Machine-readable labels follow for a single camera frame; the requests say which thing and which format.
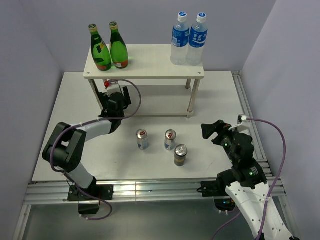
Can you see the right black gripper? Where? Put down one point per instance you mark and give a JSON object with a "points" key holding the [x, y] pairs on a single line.
{"points": [[208, 129]]}

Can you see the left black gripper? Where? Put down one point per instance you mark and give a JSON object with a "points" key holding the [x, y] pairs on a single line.
{"points": [[103, 99]]}

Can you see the black gold can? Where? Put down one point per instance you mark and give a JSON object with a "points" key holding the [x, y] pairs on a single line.
{"points": [[180, 155]]}

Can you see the silver blue can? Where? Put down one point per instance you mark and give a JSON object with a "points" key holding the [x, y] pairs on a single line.
{"points": [[170, 139], [142, 139]]}

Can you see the green glass bottle front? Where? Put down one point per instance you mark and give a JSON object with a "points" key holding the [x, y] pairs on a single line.
{"points": [[99, 51]]}

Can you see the green glass bottle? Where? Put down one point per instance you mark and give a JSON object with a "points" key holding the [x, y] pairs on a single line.
{"points": [[99, 51], [118, 48]]}

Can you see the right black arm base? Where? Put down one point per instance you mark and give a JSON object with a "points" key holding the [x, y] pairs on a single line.
{"points": [[213, 189]]}

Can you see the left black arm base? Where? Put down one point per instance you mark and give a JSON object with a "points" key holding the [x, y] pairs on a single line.
{"points": [[90, 200]]}

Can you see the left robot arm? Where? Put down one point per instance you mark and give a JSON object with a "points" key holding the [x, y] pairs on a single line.
{"points": [[65, 146]]}

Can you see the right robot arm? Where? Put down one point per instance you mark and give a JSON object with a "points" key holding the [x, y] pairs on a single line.
{"points": [[246, 182]]}

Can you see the white two-tier shelf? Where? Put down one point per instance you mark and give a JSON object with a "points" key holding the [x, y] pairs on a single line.
{"points": [[162, 88]]}

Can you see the left blue label water bottle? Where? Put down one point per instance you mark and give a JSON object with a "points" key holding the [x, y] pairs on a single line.
{"points": [[179, 39]]}

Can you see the blue label water bottle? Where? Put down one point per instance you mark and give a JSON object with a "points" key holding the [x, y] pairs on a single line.
{"points": [[197, 39], [179, 39]]}

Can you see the right blue label water bottle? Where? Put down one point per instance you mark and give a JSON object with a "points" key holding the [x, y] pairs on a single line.
{"points": [[197, 39]]}

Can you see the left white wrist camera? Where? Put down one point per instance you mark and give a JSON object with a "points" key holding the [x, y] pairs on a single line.
{"points": [[112, 87]]}

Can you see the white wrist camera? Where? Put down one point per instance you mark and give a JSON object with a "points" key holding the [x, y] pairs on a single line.
{"points": [[243, 124], [112, 87]]}

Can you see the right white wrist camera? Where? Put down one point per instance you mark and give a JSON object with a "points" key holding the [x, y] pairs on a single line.
{"points": [[243, 124]]}

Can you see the aluminium right side rail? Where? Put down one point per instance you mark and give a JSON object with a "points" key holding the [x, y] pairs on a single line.
{"points": [[259, 153]]}

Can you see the aluminium rail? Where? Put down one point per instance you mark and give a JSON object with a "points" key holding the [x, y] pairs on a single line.
{"points": [[259, 153], [47, 193]]}

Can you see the aluminium front rail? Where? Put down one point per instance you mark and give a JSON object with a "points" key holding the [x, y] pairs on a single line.
{"points": [[47, 193]]}

